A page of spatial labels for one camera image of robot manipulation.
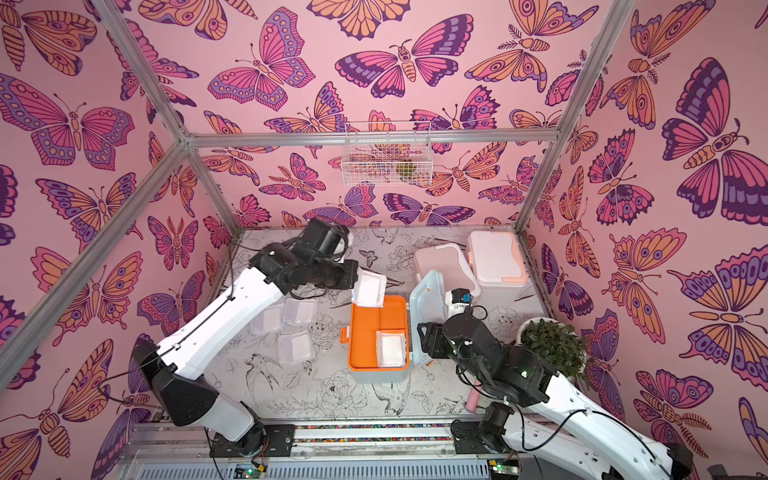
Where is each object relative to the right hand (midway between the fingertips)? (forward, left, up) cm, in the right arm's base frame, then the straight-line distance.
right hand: (427, 326), depth 69 cm
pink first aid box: (+27, -8, -8) cm, 29 cm away
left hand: (+12, +16, +4) cm, 20 cm away
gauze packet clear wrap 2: (-1, +9, -12) cm, 15 cm away
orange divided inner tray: (+8, +16, -14) cm, 23 cm away
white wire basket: (+55, +11, +11) cm, 57 cm away
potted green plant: (-2, -31, -4) cm, 31 cm away
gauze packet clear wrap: (+11, +14, -1) cm, 18 cm away
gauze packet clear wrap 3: (+3, +38, -23) cm, 44 cm away
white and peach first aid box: (+26, -24, -9) cm, 37 cm away
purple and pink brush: (-11, -13, -21) cm, 27 cm away
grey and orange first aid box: (+12, -1, -10) cm, 15 cm away
